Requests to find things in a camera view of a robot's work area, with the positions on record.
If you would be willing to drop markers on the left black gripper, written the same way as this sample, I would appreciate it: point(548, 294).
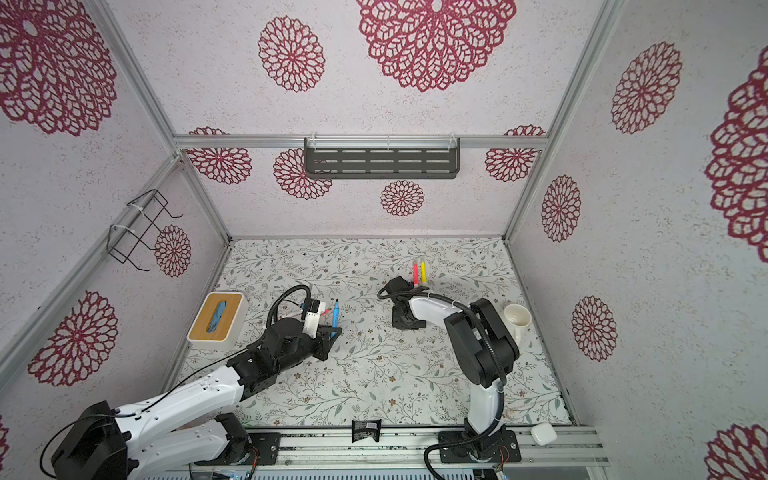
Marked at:
point(325, 346)

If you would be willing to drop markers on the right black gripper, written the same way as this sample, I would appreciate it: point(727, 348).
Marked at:
point(396, 321)

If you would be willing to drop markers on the blue highlighter pen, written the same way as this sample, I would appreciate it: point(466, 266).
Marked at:
point(336, 314)

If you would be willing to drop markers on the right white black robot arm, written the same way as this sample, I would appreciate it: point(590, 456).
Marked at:
point(483, 346)

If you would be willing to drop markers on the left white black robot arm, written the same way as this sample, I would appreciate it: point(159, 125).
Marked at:
point(191, 423)

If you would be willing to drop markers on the wooden lid tissue box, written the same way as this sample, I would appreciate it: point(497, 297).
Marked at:
point(219, 321)

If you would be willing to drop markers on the white ceramic mug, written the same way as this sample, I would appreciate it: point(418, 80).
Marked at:
point(518, 320)

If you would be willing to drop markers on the white small puck device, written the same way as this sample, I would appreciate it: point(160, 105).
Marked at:
point(543, 434)

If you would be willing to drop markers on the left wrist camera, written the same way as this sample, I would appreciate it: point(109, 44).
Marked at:
point(312, 313)

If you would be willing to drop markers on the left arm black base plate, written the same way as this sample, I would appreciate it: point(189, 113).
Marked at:
point(261, 449)

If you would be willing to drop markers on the small black clip bracket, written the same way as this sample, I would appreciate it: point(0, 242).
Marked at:
point(366, 429)

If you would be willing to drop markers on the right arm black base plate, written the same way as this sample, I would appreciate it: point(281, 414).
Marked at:
point(480, 447)

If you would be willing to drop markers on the dark grey wall shelf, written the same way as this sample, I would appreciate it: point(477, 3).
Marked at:
point(387, 159)

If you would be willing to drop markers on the black wire wall rack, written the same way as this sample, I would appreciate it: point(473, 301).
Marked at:
point(124, 239)

